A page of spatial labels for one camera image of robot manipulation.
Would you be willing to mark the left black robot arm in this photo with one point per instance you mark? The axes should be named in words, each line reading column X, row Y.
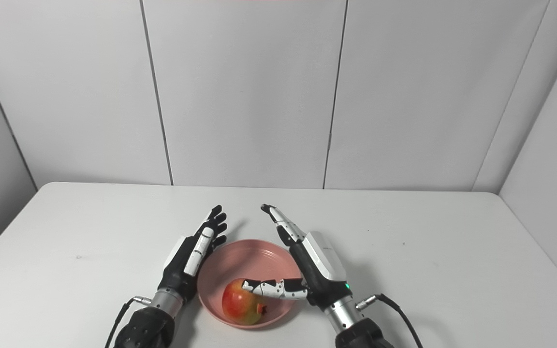
column 148, row 326

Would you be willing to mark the red yellow apple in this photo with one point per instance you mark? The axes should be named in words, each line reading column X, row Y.
column 240, row 304

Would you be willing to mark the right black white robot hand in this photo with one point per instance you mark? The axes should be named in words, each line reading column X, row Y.
column 319, row 270

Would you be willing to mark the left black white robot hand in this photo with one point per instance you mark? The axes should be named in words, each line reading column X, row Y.
column 177, row 275

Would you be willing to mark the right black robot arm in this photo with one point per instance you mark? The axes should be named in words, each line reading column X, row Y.
column 356, row 328

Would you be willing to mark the pink round plate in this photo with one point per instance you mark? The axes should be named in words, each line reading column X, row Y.
column 254, row 258

